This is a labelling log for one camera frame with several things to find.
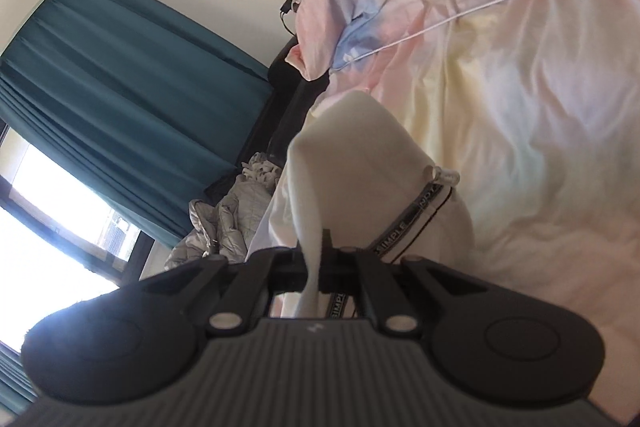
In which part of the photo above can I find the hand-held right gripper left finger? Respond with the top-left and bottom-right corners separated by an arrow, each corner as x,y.
127,247 -> 308,338

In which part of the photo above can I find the black charger with cable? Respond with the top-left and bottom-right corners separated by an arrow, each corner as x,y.
278,0 -> 301,38

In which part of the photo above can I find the black sofa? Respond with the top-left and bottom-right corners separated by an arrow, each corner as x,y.
202,39 -> 331,208

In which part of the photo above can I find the white cable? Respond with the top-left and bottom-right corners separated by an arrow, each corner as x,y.
332,0 -> 640,72

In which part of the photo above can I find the pastel bed sheet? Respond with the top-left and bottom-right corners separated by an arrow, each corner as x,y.
270,0 -> 640,358

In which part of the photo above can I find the dark framed window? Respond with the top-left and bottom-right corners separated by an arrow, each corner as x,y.
0,119 -> 156,358

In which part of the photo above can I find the grey quilted jacket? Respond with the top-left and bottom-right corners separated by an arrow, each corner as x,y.
162,151 -> 281,273

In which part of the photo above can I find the cream knit garment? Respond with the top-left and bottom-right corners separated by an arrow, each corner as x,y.
267,89 -> 476,320

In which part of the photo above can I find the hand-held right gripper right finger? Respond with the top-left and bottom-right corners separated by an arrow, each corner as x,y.
320,229 -> 491,338

